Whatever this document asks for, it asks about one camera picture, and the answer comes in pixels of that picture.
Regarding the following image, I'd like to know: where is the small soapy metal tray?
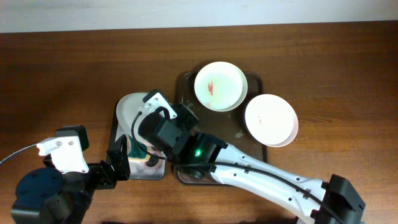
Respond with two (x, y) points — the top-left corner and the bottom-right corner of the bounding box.
(108, 110), (165, 180)

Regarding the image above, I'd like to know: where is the large brown tray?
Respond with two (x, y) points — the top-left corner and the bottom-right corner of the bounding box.
(175, 71), (269, 186)

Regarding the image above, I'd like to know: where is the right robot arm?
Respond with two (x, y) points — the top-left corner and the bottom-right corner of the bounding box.
(137, 104), (366, 223)

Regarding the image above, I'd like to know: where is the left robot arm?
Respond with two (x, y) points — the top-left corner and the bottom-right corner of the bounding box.
(11, 125), (130, 223)

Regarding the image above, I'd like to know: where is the white plate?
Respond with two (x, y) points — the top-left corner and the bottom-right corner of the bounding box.
(116, 92), (148, 142)
(244, 94), (299, 147)
(193, 62), (248, 112)

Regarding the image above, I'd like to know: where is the green yellow sponge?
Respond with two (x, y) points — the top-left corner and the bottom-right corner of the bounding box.
(127, 137), (159, 167)

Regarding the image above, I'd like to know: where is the white plate top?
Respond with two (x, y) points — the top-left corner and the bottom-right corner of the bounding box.
(193, 62), (248, 112)

